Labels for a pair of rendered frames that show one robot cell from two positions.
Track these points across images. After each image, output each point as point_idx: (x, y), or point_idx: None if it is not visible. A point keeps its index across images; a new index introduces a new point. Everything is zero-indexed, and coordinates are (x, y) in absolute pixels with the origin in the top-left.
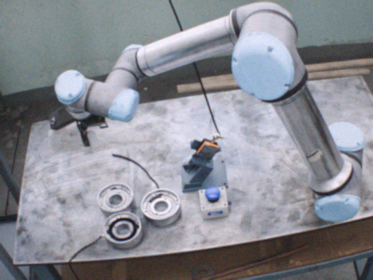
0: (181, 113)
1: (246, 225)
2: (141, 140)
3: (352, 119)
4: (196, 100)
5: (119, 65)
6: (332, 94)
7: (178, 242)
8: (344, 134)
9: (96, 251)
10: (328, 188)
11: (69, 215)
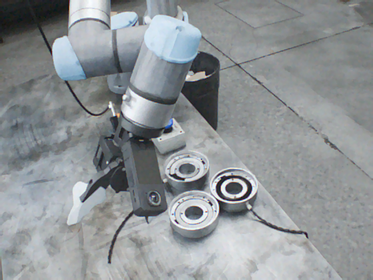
0: (27, 213)
1: (181, 118)
2: (77, 239)
3: (46, 89)
4: (5, 205)
5: (106, 34)
6: (12, 106)
7: (220, 153)
8: (120, 19)
9: (270, 213)
10: (181, 11)
11: (235, 271)
